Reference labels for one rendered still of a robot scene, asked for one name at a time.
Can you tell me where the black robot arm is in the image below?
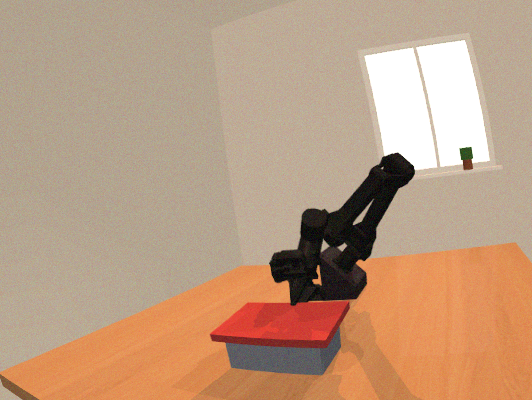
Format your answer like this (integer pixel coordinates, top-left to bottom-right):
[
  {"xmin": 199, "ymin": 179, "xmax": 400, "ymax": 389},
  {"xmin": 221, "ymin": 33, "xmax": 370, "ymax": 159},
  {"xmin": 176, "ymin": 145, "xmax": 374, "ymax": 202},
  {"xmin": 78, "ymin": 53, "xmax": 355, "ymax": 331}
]
[{"xmin": 269, "ymin": 152, "xmax": 415, "ymax": 283}]

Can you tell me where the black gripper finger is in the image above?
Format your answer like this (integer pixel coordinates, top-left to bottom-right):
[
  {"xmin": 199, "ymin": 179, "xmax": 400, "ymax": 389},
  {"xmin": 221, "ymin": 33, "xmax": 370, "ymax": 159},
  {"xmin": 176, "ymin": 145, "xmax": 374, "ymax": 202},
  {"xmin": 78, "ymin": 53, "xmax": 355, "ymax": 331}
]
[
  {"xmin": 297, "ymin": 287, "xmax": 318, "ymax": 303},
  {"xmin": 283, "ymin": 271, "xmax": 310, "ymax": 306}
]

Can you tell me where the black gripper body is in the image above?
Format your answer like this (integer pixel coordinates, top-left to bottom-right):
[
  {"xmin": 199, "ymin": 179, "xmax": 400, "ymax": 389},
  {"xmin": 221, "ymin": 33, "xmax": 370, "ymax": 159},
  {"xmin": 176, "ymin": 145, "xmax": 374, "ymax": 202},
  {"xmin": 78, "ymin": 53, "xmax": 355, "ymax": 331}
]
[{"xmin": 276, "ymin": 246, "xmax": 326, "ymax": 301}]

